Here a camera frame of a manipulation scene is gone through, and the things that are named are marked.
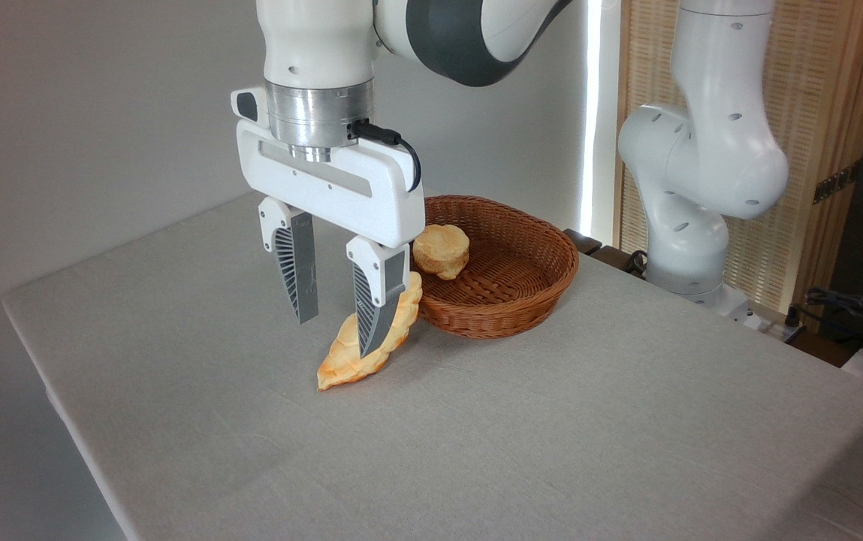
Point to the dark wooden furniture edge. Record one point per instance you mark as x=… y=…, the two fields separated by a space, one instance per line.
x=583 y=240

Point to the round bread roll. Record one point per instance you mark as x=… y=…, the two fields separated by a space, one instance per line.
x=442 y=248

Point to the golden croissant bread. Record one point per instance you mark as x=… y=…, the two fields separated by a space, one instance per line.
x=341 y=362

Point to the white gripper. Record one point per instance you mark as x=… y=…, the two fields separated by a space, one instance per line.
x=341 y=191

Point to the dark metal screen hinge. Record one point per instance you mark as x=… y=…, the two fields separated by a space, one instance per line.
x=837 y=182

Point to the grey tablecloth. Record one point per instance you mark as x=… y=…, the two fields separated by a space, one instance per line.
x=476 y=451

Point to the brown wicker basket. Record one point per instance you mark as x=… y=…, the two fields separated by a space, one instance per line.
x=521 y=300

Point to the bamboo folding screen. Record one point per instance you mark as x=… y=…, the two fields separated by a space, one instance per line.
x=822 y=75

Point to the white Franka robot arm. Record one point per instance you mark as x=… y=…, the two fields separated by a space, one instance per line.
x=709 y=150

